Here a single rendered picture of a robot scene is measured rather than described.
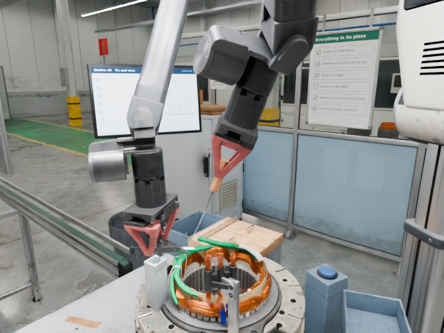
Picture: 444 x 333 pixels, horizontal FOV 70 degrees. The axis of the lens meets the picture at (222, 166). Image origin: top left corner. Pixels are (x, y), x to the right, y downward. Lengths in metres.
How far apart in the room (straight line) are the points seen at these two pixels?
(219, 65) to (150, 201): 0.28
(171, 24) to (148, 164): 0.28
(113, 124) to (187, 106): 0.37
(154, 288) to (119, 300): 0.61
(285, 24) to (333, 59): 2.38
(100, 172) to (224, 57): 0.29
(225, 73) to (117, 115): 1.15
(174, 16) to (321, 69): 2.25
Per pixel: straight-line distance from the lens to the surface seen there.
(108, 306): 1.19
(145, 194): 0.60
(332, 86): 2.81
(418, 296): 0.89
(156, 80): 0.62
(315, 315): 0.89
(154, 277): 0.59
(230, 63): 0.46
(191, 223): 1.08
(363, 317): 0.77
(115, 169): 0.58
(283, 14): 0.44
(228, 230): 0.96
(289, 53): 0.45
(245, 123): 0.50
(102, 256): 1.55
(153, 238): 0.61
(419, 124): 0.77
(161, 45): 0.66
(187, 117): 1.64
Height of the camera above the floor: 1.49
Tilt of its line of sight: 15 degrees down
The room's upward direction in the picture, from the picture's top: straight up
